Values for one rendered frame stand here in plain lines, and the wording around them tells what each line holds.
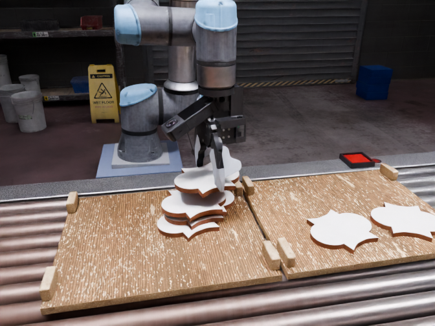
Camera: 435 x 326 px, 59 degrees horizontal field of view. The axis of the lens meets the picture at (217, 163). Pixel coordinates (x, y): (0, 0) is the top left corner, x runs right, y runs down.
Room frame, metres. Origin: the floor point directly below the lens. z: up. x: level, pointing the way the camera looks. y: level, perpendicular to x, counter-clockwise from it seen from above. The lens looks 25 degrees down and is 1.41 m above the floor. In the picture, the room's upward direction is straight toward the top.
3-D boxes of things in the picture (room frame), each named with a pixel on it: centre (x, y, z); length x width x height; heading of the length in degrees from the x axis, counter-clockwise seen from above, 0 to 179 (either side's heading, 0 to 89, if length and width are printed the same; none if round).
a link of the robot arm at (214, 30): (0.74, 0.00, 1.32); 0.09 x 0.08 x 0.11; 12
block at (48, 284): (0.49, 0.28, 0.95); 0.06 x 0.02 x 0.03; 11
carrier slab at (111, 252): (0.66, 0.12, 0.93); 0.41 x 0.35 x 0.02; 101
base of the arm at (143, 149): (1.19, 0.26, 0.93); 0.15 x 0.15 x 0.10
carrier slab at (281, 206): (0.74, -0.29, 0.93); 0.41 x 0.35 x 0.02; 101
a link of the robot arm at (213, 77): (0.74, 0.00, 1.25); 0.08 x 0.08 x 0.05
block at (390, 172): (0.91, -0.46, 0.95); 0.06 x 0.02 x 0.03; 11
